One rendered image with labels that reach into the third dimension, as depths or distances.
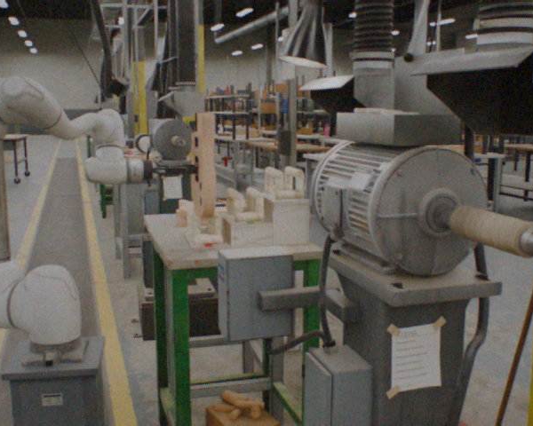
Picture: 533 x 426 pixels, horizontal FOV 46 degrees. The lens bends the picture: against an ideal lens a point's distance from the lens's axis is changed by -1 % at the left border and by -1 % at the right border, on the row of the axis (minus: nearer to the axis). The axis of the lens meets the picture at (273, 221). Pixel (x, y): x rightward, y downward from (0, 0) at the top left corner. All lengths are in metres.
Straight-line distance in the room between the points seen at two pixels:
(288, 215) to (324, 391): 1.18
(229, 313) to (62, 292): 0.68
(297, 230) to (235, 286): 1.02
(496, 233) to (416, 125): 0.31
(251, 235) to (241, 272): 0.96
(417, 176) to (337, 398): 0.47
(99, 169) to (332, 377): 1.37
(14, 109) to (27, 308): 0.58
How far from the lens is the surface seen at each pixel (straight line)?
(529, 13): 1.20
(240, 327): 1.49
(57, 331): 2.02
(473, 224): 1.12
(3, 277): 2.09
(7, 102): 1.95
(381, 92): 1.60
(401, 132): 1.27
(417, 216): 1.24
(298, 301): 1.46
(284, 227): 2.43
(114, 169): 2.41
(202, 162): 2.32
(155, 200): 4.13
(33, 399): 2.06
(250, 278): 1.46
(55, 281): 1.99
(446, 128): 1.32
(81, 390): 2.03
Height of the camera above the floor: 1.45
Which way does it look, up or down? 10 degrees down
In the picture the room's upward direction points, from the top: straight up
